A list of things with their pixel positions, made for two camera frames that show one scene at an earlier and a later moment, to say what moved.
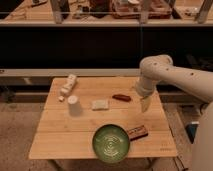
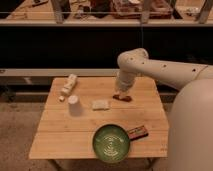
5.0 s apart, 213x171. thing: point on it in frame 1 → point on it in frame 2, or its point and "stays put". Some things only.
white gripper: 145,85 → 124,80
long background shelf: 102,38 stays put
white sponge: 100,105 stays put
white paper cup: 74,106 stays put
